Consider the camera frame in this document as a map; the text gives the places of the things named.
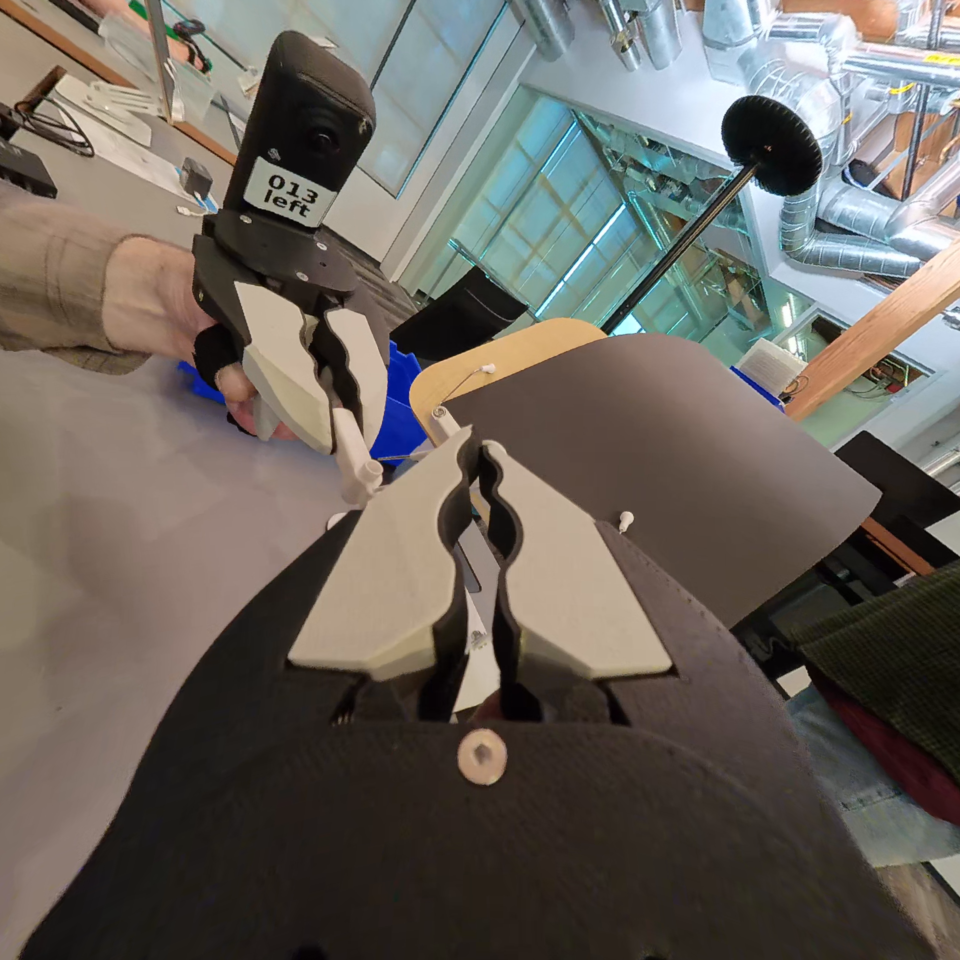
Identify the blue plastic bin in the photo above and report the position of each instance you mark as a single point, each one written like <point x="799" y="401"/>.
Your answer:
<point x="398" y="405"/>
<point x="758" y="390"/>

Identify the black charger block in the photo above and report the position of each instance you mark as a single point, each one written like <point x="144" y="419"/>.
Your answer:
<point x="27" y="168"/>

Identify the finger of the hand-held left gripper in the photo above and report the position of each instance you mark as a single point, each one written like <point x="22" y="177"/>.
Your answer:
<point x="360" y="368"/>
<point x="285" y="368"/>

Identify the black office chair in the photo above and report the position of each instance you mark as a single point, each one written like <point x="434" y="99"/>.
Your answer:
<point x="458" y="315"/>

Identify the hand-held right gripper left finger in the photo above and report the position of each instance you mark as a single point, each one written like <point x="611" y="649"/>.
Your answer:
<point x="375" y="593"/>

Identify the black tripod stand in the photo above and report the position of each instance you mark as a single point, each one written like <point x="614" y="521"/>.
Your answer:
<point x="885" y="525"/>

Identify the black pole stand with disc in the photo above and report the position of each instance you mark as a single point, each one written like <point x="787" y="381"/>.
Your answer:
<point x="773" y="143"/>

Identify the white board rail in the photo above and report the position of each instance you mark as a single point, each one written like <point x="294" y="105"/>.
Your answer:
<point x="477" y="630"/>

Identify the clear acrylic stand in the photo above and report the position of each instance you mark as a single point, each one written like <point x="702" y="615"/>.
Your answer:
<point x="162" y="60"/>

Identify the person's left hand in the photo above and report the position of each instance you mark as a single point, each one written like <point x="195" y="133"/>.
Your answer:
<point x="165" y="300"/>

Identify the black wood-rimmed board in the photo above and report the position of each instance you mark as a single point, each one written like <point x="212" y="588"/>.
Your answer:
<point x="705" y="465"/>

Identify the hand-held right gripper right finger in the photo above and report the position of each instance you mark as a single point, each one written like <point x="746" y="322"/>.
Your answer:
<point x="585" y="593"/>

